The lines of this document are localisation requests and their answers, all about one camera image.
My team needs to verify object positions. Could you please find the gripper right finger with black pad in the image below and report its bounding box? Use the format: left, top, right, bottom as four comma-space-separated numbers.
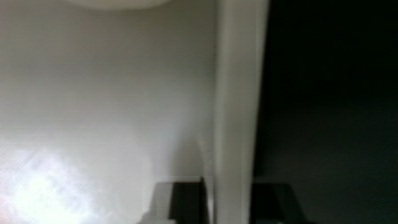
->
252, 183, 308, 224

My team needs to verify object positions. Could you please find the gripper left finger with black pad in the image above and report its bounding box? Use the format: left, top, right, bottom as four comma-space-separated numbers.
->
154, 179, 209, 224

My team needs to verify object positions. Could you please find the white square table top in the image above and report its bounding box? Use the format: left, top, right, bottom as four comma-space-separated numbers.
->
0, 0, 269, 224

